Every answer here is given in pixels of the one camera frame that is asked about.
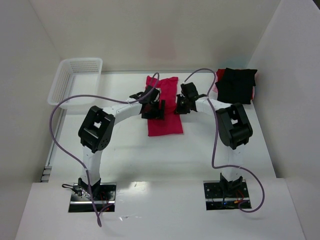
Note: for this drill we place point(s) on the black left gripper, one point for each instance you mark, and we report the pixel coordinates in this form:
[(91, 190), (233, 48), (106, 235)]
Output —
[(154, 113)]

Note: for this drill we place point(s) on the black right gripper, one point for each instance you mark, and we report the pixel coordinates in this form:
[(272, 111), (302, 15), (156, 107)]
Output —
[(182, 106)]

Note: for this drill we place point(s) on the crimson red t shirt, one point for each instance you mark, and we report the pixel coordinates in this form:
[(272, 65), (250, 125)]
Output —
[(171, 124)]

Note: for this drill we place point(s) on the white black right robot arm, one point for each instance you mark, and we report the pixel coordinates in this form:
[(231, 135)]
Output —
[(232, 127)]

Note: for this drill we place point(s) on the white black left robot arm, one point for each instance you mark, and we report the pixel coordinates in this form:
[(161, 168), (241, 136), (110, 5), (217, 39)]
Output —
[(96, 130)]

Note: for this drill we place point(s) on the black folded t shirt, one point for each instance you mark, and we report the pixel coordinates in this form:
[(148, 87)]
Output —
[(236, 86)]

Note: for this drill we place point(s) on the white plastic perforated basket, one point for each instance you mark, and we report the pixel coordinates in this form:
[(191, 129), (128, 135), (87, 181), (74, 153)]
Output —
[(75, 76)]

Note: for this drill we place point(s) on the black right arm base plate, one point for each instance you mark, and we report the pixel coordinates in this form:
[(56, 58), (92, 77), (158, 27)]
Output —
[(215, 199)]

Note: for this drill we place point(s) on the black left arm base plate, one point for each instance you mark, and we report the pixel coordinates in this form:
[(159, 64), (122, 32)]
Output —
[(104, 198)]

